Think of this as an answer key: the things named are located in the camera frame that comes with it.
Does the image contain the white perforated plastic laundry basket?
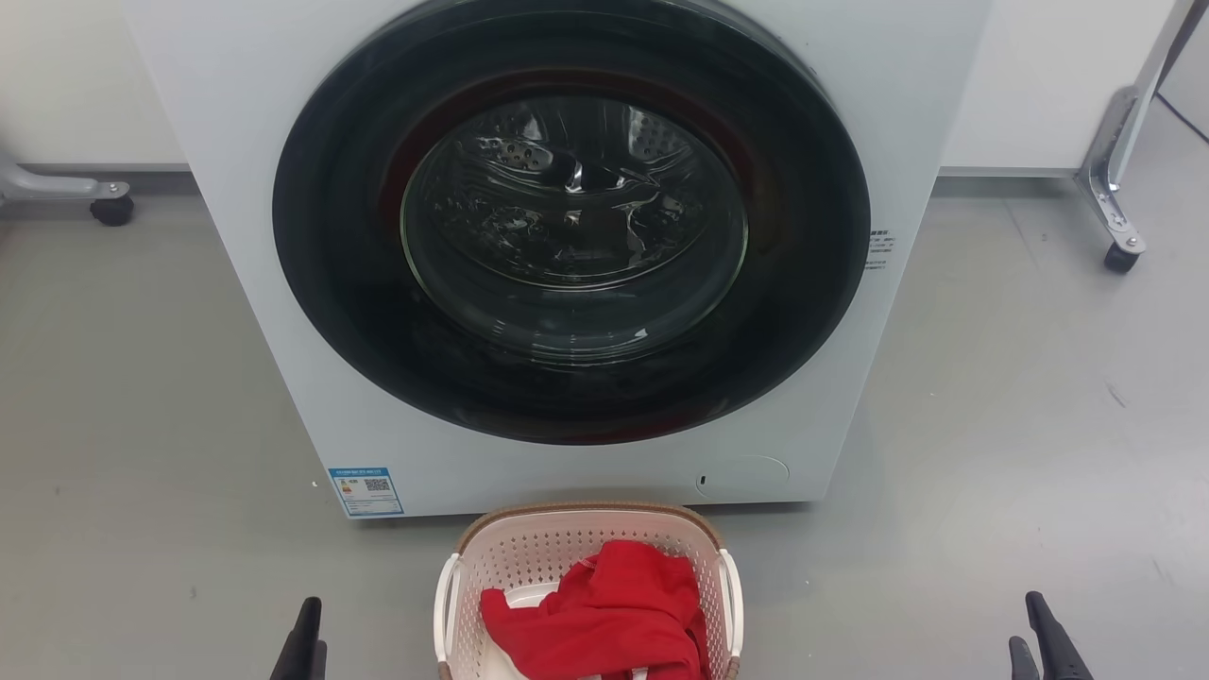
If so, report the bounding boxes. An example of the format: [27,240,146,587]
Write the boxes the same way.
[434,501,745,680]

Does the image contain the blue energy label sticker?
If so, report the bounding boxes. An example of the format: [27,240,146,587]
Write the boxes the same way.
[328,467,406,519]

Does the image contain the white garment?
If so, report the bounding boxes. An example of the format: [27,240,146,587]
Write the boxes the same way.
[477,582,653,680]

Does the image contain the red garment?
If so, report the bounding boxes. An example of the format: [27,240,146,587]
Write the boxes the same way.
[480,539,711,680]

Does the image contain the round white filter cover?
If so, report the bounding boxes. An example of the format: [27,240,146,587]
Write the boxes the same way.
[695,455,792,502]

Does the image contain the round dark glass washer door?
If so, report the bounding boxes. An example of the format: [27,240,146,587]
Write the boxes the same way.
[272,0,872,446]

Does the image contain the white front-load washing machine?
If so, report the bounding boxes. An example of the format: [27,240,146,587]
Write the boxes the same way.
[123,0,993,519]

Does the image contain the grey metal stand leg with caster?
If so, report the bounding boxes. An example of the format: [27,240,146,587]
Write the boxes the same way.
[0,156,135,228]
[1077,0,1209,276]

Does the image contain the thin black floor cable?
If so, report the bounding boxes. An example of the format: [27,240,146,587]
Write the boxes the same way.
[1156,93,1209,145]

